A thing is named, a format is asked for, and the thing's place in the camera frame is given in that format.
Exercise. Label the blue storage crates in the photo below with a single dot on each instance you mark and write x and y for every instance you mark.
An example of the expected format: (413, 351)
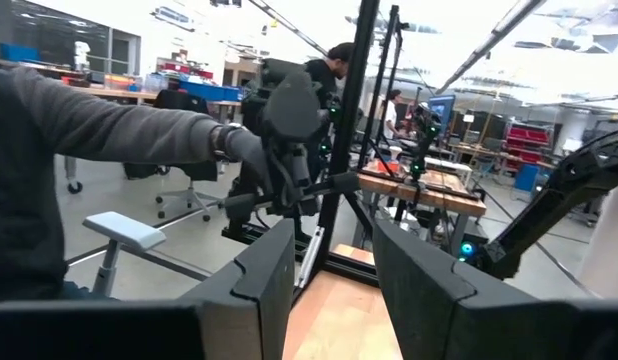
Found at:
(204, 91)

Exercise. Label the blue floor bin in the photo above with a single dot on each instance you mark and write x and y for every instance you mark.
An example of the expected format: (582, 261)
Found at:
(526, 177)

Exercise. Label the white padded armrest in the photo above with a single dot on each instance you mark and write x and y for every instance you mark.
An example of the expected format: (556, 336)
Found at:
(124, 230)

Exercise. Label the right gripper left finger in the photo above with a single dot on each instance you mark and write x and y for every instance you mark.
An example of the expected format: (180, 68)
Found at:
(259, 300)

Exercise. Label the black office chair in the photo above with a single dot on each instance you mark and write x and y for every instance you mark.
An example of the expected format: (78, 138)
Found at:
(181, 102)

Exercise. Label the silver aluminium bracket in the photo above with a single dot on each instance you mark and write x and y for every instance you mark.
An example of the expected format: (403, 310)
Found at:
(311, 255)

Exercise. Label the red bin shelf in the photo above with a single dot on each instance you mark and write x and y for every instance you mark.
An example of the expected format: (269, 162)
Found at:
(529, 137)

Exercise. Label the black aluminium table frame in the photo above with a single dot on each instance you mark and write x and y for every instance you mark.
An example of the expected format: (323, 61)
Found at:
(350, 100)

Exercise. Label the person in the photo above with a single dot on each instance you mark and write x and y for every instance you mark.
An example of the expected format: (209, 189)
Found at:
(339, 52)
(29, 175)
(390, 117)

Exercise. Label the background wooden table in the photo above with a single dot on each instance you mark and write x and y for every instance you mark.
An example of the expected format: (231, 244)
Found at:
(439, 197)

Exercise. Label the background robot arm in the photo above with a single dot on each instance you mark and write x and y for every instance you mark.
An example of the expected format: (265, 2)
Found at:
(424, 125)

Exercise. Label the blue computer monitor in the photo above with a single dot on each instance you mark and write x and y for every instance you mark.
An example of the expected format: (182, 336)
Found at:
(441, 107)

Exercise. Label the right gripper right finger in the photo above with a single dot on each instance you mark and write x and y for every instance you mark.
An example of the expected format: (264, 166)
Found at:
(429, 310)

